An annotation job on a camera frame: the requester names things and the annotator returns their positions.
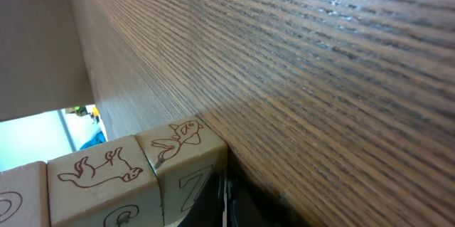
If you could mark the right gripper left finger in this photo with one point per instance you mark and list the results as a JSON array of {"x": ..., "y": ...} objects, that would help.
[{"x": 208, "y": 209}]

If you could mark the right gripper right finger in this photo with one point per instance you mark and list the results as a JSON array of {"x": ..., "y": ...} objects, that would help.
[{"x": 248, "y": 206}]

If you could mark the green V letter block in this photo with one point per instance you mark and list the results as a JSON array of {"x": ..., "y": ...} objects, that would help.
[{"x": 183, "y": 154}]

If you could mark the green N letter block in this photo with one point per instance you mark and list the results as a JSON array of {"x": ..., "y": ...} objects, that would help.
[{"x": 110, "y": 184}]

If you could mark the white block green bottom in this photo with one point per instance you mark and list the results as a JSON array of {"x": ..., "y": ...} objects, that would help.
[{"x": 24, "y": 196}]

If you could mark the blue object beyond table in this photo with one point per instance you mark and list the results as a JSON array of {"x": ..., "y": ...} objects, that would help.
[{"x": 97, "y": 139}]

